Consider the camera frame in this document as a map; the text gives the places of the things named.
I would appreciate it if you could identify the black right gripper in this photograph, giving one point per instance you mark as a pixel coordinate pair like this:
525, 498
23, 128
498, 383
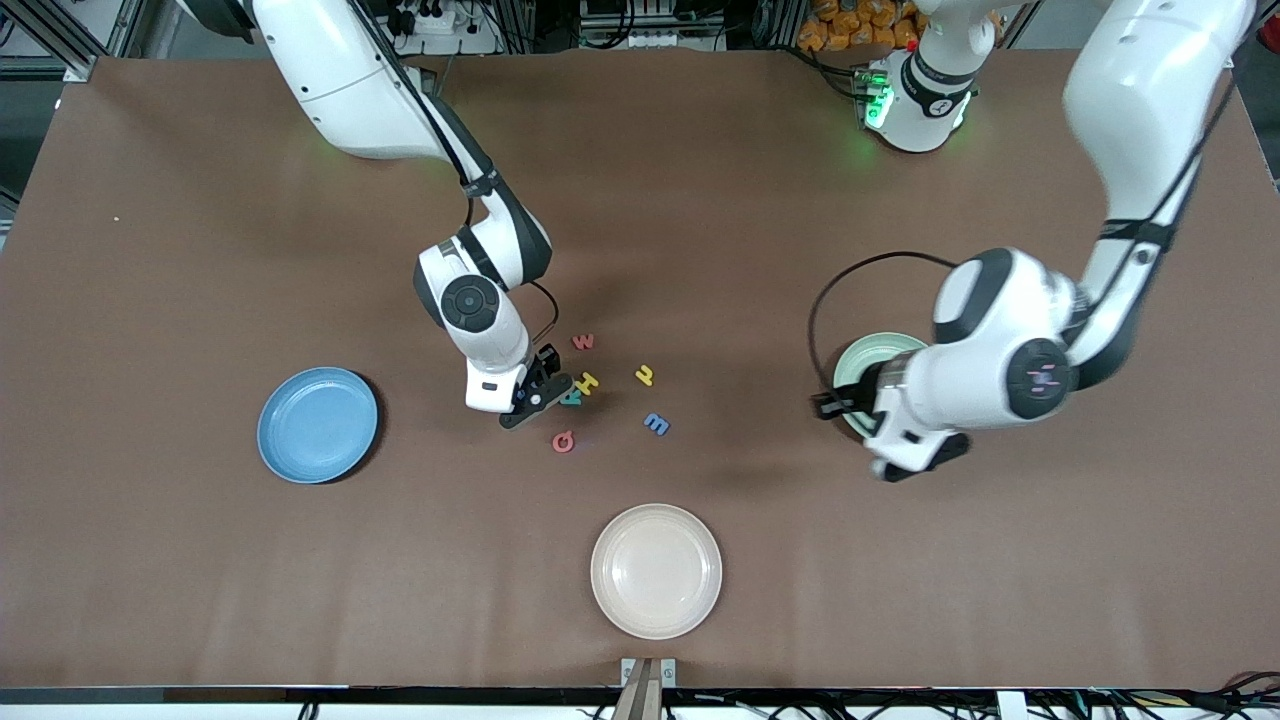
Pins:
545, 366

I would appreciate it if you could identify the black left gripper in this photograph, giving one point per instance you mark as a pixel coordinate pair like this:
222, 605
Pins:
863, 394

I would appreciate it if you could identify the yellow foam uppercase H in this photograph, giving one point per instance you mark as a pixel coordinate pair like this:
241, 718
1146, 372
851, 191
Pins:
589, 384

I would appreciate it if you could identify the yellow foam lowercase h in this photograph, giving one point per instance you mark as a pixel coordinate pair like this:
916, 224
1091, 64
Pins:
645, 376

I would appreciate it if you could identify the blue foam letter m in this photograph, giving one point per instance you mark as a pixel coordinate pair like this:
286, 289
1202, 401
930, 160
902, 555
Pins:
656, 425

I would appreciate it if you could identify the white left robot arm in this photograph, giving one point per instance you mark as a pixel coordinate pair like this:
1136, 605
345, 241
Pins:
1150, 90

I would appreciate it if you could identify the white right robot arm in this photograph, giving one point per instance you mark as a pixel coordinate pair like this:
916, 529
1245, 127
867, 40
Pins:
340, 80

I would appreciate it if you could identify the green plate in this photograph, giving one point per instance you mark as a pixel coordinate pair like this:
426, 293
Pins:
880, 350

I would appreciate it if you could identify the cream plate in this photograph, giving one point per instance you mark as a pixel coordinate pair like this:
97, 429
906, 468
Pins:
655, 570

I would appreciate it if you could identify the blue plate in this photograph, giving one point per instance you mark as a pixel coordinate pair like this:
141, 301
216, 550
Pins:
318, 425

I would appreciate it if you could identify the red foam letter Q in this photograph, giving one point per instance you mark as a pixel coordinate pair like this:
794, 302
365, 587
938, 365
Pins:
554, 441

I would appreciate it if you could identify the white power strip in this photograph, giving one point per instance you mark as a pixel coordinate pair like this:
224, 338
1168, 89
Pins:
460, 40

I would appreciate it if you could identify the white vented device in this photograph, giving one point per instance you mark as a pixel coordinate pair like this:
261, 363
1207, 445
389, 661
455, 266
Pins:
640, 35

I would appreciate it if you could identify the orange objects pile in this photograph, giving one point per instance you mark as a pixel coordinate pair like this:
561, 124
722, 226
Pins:
830, 30

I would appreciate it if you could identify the brown table mat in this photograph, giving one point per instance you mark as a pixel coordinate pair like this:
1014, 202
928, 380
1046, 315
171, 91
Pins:
200, 600

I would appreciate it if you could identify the metal mount bracket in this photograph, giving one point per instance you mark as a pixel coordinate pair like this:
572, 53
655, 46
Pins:
648, 690

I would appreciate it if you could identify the aluminium frame post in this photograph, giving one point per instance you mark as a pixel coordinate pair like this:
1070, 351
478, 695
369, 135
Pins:
1270, 30
78, 68

